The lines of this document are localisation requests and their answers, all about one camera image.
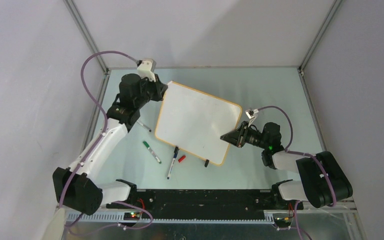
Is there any control board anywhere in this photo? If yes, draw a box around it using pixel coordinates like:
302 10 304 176
123 211 142 221
274 217 294 225

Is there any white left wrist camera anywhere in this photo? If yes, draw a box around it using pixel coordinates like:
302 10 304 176
136 58 157 82

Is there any blue whiteboard marker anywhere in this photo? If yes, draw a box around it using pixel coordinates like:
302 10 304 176
166 152 179 180

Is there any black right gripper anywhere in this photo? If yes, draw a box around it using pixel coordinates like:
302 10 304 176
221 120 269 150

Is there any right control board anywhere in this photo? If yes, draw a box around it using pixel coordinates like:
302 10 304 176
274 217 294 225

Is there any black whiteboard right foot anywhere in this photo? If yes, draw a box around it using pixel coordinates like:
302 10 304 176
204 159 210 168

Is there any red marker cap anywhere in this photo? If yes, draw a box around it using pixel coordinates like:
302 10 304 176
178 155 186 163

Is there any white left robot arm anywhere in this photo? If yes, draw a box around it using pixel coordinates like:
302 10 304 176
52 73 168 215

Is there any green whiteboard marker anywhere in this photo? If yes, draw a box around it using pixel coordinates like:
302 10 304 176
142 141 162 164

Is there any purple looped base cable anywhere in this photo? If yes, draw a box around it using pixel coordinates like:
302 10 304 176
64 200 154 237

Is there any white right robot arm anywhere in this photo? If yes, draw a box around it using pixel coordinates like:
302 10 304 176
220 121 354 209

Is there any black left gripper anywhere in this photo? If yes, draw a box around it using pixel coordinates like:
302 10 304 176
134 73 168 109

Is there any left control board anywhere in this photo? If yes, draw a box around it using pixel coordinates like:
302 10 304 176
123 211 142 221

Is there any black whiteboard marker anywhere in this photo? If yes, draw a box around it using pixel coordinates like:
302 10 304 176
137 120 152 133

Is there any orange framed whiteboard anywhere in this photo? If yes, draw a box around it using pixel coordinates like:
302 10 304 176
154 81 243 166

